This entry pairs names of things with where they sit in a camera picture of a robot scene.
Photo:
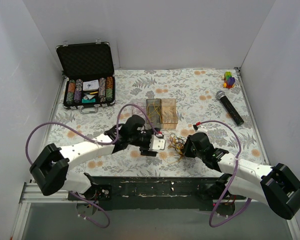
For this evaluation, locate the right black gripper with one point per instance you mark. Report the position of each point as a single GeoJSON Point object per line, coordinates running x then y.
{"type": "Point", "coordinates": [188, 146]}

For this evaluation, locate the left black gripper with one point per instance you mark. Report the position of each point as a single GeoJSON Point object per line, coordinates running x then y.
{"type": "Point", "coordinates": [147, 140]}

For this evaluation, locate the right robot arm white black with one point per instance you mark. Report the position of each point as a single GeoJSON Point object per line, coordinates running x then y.
{"type": "Point", "coordinates": [275, 186]}

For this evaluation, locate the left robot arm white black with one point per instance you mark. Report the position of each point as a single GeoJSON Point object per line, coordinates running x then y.
{"type": "Point", "coordinates": [52, 170]}

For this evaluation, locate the amber plastic box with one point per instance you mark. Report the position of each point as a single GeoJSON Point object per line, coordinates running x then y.
{"type": "Point", "coordinates": [169, 118]}

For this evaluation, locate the clear plastic box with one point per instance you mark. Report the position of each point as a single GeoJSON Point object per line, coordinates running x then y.
{"type": "Point", "coordinates": [140, 110]}

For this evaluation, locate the floral patterned table mat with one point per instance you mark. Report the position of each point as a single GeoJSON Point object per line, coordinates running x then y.
{"type": "Point", "coordinates": [195, 93]}

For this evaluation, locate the smoky grey plastic box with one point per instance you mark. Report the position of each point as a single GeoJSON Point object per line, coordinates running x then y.
{"type": "Point", "coordinates": [154, 112]}

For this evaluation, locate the black handheld microphone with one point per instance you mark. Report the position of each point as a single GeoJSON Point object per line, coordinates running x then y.
{"type": "Point", "coordinates": [221, 96]}

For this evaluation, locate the colourful toy block train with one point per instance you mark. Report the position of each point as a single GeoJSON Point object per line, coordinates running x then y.
{"type": "Point", "coordinates": [228, 80]}

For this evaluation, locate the white playing card deck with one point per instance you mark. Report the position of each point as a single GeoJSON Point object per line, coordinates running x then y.
{"type": "Point", "coordinates": [91, 85]}

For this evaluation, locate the black poker chip case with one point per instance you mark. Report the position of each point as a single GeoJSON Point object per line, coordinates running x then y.
{"type": "Point", "coordinates": [86, 62]}

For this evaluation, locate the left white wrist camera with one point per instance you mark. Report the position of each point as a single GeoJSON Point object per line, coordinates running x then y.
{"type": "Point", "coordinates": [157, 143]}

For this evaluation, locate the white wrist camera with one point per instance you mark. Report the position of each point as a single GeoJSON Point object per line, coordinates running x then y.
{"type": "Point", "coordinates": [199, 128]}
{"type": "Point", "coordinates": [157, 143]}

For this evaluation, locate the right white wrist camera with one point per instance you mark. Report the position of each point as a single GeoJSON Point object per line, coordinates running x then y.
{"type": "Point", "coordinates": [199, 128]}

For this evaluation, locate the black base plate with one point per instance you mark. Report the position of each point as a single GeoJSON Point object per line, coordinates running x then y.
{"type": "Point", "coordinates": [151, 193]}

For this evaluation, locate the aluminium frame rail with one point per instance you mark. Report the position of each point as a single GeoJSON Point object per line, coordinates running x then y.
{"type": "Point", "coordinates": [54, 217]}

